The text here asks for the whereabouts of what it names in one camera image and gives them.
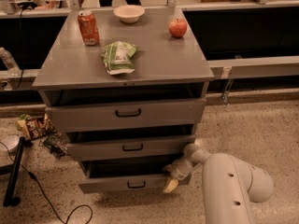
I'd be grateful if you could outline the grey bottom drawer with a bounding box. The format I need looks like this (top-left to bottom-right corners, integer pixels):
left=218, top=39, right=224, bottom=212
left=78, top=161, right=192, bottom=194

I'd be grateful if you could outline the grey top drawer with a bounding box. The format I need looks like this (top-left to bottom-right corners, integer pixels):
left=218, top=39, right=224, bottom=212
left=46, top=99, right=206, bottom=133

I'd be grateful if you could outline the black cable on floor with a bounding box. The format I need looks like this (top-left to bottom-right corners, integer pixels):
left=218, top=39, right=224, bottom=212
left=0, top=141, right=93, bottom=224

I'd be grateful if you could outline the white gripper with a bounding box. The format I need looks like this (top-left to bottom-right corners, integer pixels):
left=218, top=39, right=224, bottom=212
left=164, top=157, right=193, bottom=193

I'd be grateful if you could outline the red apple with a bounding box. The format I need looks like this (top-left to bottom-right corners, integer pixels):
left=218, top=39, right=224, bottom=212
left=168, top=19, right=187, bottom=38

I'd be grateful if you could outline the clear plastic bottle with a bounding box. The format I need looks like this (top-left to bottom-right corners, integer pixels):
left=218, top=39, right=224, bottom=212
left=0, top=48, right=21, bottom=77

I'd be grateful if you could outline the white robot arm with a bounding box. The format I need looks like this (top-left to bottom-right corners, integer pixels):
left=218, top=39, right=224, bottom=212
left=164, top=143, right=274, bottom=224

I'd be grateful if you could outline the white bowl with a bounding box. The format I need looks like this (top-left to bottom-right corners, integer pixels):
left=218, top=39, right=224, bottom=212
left=113, top=5, right=145, bottom=23

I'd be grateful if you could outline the metal railing frame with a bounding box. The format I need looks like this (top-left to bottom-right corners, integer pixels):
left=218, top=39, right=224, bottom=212
left=0, top=3, right=299, bottom=105

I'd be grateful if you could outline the grey middle drawer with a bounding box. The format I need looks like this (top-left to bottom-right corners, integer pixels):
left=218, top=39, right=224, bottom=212
left=67, top=134, right=195, bottom=161

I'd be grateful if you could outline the black stand leg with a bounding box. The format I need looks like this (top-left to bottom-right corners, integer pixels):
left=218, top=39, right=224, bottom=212
left=0, top=137, right=25, bottom=207

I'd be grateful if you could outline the orange soda can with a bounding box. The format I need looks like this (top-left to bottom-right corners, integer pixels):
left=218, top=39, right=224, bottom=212
left=78, top=10, right=99, bottom=46

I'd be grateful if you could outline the dark green floor bag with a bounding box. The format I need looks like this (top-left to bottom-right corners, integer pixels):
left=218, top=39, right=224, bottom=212
left=39, top=133, right=68, bottom=159

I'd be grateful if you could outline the grey drawer cabinet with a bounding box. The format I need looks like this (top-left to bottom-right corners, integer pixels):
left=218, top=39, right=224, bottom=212
left=32, top=7, right=216, bottom=173

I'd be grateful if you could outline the brown snack bag on floor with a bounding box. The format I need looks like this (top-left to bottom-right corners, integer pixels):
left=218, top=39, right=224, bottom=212
left=16, top=114, right=56, bottom=140

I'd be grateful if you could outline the grey drawer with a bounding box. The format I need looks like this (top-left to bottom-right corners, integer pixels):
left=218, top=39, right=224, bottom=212
left=78, top=161, right=192, bottom=194
left=46, top=99, right=206, bottom=133
left=67, top=134, right=195, bottom=161

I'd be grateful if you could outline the green chip bag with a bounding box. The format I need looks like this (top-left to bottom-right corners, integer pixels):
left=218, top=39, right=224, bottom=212
left=101, top=41, right=138, bottom=76

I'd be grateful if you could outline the white round floor object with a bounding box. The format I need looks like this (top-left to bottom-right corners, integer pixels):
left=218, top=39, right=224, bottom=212
left=0, top=135, right=20, bottom=152

